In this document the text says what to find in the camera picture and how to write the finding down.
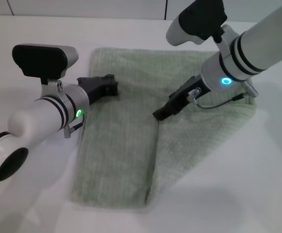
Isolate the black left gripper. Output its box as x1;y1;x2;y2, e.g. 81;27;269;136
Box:
77;73;119;106

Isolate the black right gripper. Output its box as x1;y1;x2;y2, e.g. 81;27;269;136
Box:
152;75;211;121

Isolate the light green terry towel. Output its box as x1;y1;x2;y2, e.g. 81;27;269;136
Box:
70;47;257;210

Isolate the gray right arm cable plug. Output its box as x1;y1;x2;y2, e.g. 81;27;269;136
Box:
186;81;259;111

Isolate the black left arm cable plug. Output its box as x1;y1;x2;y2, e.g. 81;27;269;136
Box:
64;115;86;139

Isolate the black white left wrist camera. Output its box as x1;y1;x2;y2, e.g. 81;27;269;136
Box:
12;44;80;85

